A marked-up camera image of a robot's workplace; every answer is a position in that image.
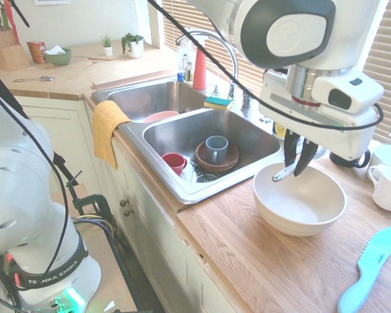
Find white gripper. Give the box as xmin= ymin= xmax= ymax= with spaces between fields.
xmin=259 ymin=70 xmax=379 ymax=177

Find white-handled table knife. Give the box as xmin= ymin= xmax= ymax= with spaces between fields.
xmin=272 ymin=164 xmax=296 ymax=183

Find chrome sink sprayer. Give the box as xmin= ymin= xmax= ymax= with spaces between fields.
xmin=240 ymin=91 xmax=253 ymax=115

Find metal sink drain strainer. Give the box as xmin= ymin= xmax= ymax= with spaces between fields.
xmin=195 ymin=171 xmax=221 ymax=183

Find teal plastic serrated knife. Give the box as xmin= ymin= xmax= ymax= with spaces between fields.
xmin=337 ymin=226 xmax=391 ymax=313

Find stainless steel double sink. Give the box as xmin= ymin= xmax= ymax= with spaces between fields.
xmin=91 ymin=78 xmax=313 ymax=205

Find wooden knife block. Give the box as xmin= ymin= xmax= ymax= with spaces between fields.
xmin=0 ymin=27 xmax=32 ymax=71

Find Lysol wipes canister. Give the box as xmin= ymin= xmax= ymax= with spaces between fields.
xmin=272 ymin=119 xmax=288 ymax=142

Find cream ceramic bowl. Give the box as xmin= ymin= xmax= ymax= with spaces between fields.
xmin=252 ymin=162 xmax=348 ymax=237

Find black mug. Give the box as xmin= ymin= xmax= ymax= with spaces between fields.
xmin=328 ymin=148 xmax=372 ymax=169

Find brown bowl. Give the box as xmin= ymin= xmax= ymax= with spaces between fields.
xmin=195 ymin=140 xmax=240 ymax=173

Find grey-blue mug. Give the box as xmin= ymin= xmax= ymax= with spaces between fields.
xmin=205 ymin=135 xmax=229 ymax=164

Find white smooth mug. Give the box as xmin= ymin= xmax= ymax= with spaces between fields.
xmin=366 ymin=143 xmax=391 ymax=171

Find yellow green sponge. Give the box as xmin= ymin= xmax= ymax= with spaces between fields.
xmin=203 ymin=96 xmax=234 ymax=112

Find white ribbed mug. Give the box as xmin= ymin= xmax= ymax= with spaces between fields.
xmin=367 ymin=164 xmax=391 ymax=213

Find chrome gooseneck faucet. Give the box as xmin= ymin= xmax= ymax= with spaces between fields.
xmin=175 ymin=29 xmax=240 ymax=102

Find narrow wooden window blinds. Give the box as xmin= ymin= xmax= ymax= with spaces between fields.
xmin=361 ymin=0 xmax=391 ymax=146

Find red cup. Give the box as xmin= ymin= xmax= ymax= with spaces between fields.
xmin=161 ymin=152 xmax=187 ymax=177

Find red tall bottle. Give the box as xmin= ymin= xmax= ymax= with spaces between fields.
xmin=192 ymin=32 xmax=209 ymax=91

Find clear dish soap bottle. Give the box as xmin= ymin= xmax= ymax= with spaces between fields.
xmin=177 ymin=41 xmax=196 ymax=83

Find pink bowl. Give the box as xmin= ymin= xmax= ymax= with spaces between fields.
xmin=142 ymin=110 xmax=180 ymax=124

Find cream kitchen cabinet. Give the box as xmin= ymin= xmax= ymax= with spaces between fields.
xmin=14 ymin=96 xmax=248 ymax=313

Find wide wooden window blinds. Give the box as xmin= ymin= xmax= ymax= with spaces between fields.
xmin=162 ymin=0 xmax=268 ymax=96

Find trailing potted plant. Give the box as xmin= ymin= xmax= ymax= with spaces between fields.
xmin=121 ymin=32 xmax=145 ymax=59

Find yellow dish cloth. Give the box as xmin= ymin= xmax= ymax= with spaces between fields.
xmin=92 ymin=100 xmax=133 ymax=170

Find green metal clamp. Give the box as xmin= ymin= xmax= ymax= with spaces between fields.
xmin=66 ymin=171 xmax=113 ymax=229

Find small spiky potted plant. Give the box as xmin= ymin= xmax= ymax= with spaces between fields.
xmin=100 ymin=34 xmax=113 ymax=57

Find green bowl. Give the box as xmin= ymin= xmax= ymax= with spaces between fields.
xmin=44 ymin=48 xmax=72 ymax=67

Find metal spoon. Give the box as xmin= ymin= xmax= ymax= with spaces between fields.
xmin=12 ymin=75 xmax=55 ymax=83

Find orange cardboard box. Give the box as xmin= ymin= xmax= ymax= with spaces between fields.
xmin=26 ymin=41 xmax=47 ymax=64

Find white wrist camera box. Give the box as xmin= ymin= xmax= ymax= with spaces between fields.
xmin=312 ymin=72 xmax=386 ymax=115

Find coloured wire bundle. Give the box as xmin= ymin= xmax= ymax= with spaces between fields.
xmin=72 ymin=213 xmax=131 ymax=250

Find black arm base cable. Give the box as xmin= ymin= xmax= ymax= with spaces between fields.
xmin=0 ymin=85 xmax=70 ymax=275

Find red-handled knife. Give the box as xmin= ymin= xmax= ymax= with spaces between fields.
xmin=3 ymin=0 xmax=21 ymax=45

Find green-handled knife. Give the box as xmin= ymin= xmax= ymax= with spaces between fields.
xmin=1 ymin=8 xmax=12 ymax=31

